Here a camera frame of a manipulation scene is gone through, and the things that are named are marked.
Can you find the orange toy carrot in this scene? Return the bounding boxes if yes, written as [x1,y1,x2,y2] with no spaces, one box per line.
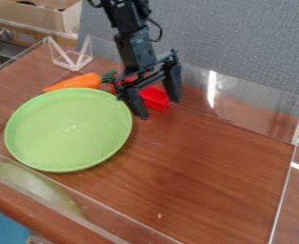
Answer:
[43,71,117,92]

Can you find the black cable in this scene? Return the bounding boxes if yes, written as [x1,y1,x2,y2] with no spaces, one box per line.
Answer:
[147,17,164,43]

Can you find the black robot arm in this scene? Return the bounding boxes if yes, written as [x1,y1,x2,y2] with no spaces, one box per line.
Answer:
[88,0,183,119]

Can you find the green round plate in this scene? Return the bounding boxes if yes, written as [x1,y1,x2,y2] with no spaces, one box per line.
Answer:
[5,89,132,173]

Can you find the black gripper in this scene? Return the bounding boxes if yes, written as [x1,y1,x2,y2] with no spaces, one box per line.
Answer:
[113,33,183,120]

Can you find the cardboard box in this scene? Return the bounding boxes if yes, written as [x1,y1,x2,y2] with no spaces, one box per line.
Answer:
[0,0,83,32]

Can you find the clear acrylic enclosure wall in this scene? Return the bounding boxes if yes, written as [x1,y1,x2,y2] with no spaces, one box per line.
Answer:
[0,42,299,244]

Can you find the wooden shelf unit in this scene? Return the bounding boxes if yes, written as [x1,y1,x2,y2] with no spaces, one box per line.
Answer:
[0,19,77,65]

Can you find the red rectangular block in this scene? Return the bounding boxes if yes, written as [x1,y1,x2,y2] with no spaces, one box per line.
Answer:
[109,77,172,112]

